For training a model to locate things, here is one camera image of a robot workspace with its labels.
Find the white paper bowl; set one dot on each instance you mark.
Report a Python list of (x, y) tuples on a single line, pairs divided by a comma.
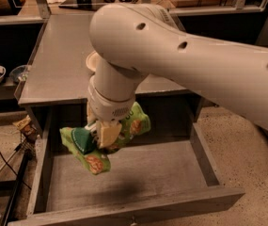
[(91, 62)]

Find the green rice chip bag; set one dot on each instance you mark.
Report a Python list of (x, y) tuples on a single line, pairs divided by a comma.
[(85, 143)]

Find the brown snack bag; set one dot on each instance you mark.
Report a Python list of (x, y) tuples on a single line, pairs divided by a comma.
[(27, 128)]

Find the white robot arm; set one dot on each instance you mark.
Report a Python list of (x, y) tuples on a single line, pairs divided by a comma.
[(134, 40)]

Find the open grey top drawer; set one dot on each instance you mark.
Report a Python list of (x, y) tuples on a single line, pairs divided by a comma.
[(159, 176)]

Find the grey cabinet counter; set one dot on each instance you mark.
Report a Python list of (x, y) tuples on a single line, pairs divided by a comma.
[(59, 77)]

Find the grey bowl on shelf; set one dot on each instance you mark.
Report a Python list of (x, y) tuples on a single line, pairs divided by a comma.
[(20, 73)]

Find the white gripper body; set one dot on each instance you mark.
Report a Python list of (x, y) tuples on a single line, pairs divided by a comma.
[(109, 106)]

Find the metal wire rack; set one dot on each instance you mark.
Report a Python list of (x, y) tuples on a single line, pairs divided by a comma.
[(27, 146)]

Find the black monitor base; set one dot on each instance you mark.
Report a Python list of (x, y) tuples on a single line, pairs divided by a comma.
[(90, 5)]

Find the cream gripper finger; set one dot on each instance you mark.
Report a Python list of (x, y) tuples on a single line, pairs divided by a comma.
[(108, 134), (91, 119)]

